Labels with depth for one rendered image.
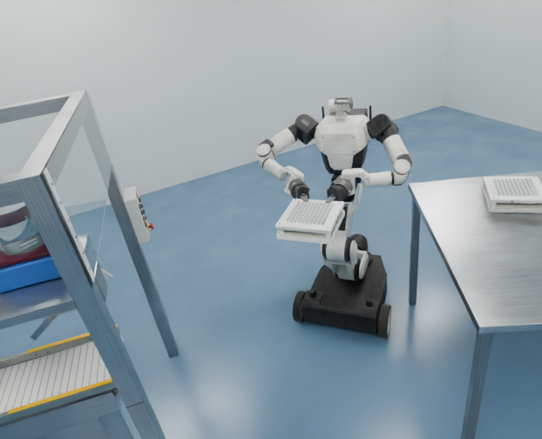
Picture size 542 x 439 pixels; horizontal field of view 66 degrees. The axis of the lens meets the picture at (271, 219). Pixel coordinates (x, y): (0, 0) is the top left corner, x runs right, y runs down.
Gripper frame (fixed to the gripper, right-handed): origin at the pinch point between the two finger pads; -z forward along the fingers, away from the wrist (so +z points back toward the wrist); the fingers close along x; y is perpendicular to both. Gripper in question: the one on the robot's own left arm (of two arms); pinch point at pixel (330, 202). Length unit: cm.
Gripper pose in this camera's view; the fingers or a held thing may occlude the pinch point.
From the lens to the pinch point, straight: 195.0
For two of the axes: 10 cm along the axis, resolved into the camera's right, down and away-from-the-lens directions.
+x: 1.3, 8.6, 4.8
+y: -8.6, -1.5, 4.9
